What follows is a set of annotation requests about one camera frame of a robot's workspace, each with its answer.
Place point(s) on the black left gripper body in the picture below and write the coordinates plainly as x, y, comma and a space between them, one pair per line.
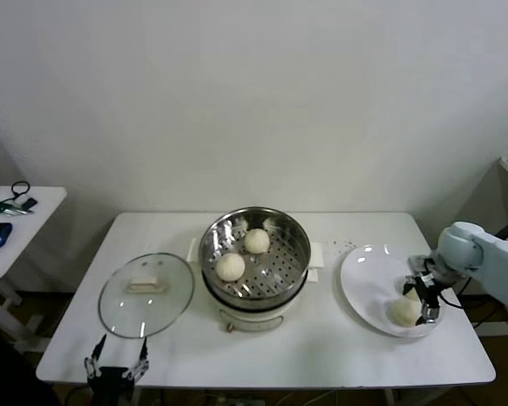
110, 385

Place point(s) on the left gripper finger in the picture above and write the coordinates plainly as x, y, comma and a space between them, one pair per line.
140, 364
92, 363

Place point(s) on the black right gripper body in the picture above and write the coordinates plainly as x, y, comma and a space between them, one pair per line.
429, 292

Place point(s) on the round glass pot lid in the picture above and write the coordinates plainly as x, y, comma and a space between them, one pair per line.
161, 296

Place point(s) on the perforated steel steamer basket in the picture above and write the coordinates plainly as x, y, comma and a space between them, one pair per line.
283, 266

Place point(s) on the person in dark clothes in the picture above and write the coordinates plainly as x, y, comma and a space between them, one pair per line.
12, 372

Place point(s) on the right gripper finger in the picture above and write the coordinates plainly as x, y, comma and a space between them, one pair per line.
409, 283
431, 315

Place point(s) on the small white side table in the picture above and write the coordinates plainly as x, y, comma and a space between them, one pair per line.
38, 220

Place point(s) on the round white plate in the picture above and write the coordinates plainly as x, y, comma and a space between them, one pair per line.
364, 275

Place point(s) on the small black device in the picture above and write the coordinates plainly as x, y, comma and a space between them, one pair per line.
30, 204

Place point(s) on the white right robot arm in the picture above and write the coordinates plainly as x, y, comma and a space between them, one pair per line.
491, 262

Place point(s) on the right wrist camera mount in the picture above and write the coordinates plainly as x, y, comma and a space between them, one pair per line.
419, 263

